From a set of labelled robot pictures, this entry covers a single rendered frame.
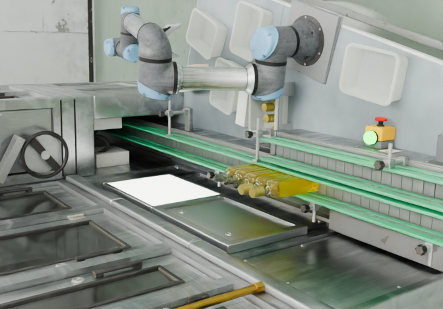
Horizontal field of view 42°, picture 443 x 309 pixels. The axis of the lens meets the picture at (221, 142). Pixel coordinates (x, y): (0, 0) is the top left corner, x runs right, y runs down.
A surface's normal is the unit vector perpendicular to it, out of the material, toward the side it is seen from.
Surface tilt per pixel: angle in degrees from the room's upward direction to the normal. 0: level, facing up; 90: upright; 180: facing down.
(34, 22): 90
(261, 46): 4
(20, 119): 90
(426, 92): 0
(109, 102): 90
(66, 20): 90
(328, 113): 0
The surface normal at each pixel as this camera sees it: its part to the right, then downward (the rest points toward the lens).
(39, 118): 0.59, 0.16
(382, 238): -0.81, 0.09
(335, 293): 0.02, -0.98
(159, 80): 0.24, 0.36
